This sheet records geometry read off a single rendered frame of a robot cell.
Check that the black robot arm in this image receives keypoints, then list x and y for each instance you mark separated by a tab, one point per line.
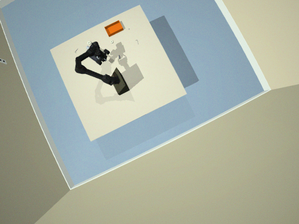
94	51

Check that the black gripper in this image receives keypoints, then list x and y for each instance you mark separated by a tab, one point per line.
102	57

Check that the orange shallow rectangular tray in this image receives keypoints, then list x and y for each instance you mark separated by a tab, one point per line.
114	28

